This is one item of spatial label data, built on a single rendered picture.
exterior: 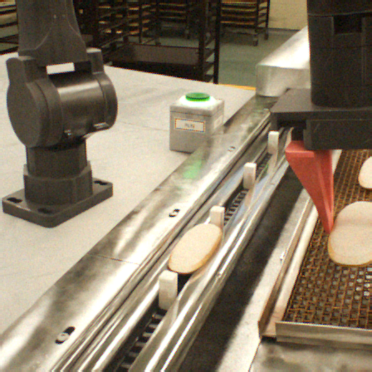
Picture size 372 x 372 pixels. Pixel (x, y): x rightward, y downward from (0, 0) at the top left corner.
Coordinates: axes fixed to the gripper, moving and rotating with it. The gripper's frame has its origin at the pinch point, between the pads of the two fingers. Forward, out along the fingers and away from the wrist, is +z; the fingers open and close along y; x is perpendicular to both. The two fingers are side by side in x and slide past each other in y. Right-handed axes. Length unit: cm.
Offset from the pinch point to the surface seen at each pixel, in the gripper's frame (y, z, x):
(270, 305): -5.6, 4.7, -4.8
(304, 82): -17, 4, 65
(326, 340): -1.2, 4.9, -7.6
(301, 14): -150, 56, 717
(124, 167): -36.7, 7.7, 30.8
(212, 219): -16.3, 6.6, 12.7
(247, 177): -16.6, 7.2, 26.7
